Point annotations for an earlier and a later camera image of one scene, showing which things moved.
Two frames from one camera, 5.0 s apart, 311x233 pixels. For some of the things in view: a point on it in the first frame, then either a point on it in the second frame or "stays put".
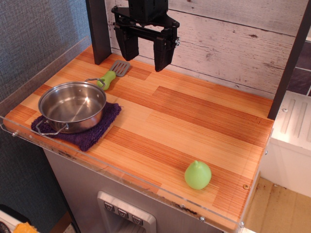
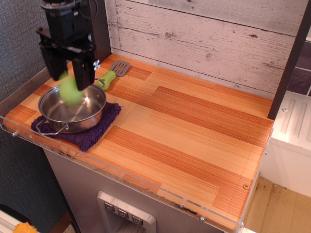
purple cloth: (85, 140) stays put
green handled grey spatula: (119, 69) stays put
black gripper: (150, 18) to (69, 31)
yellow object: (25, 227) stays put
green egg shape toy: (198, 175) to (69, 91)
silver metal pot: (78, 106) stays put
